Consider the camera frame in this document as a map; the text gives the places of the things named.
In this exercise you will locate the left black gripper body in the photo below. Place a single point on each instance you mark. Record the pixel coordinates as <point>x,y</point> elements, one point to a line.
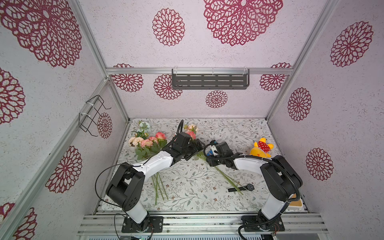
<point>191,149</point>

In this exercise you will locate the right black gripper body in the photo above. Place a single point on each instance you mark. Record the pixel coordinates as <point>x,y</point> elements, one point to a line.
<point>212,157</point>

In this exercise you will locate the pink rose bouquet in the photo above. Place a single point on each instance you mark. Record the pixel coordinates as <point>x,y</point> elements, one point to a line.
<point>192,130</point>
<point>147,146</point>

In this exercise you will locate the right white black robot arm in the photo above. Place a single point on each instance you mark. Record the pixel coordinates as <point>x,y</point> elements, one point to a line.
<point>281,179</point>

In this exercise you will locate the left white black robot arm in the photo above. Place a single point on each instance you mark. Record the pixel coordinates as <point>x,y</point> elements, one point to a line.
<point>125,188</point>

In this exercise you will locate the yellow plush toy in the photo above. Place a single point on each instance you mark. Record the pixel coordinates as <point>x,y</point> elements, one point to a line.
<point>262,148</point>

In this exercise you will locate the floral patterned table mat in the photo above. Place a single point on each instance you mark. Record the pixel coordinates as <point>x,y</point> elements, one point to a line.
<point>194,186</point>

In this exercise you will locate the black wristwatch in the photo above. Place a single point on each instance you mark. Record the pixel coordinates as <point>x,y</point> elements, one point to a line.
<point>248,187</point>

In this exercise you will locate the wooden tray white rim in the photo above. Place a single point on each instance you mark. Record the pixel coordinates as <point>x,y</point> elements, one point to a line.
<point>296,204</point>

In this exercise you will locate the dark grey wall shelf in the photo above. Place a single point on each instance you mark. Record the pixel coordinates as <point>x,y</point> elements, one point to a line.
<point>209,81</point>

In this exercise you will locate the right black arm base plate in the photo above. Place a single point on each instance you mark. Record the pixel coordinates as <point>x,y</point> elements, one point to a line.
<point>255,223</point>

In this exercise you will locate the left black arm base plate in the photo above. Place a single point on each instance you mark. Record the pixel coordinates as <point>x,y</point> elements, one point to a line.
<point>156,223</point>

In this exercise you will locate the black wire wall rack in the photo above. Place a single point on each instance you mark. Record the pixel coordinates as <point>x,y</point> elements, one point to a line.
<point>89,118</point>

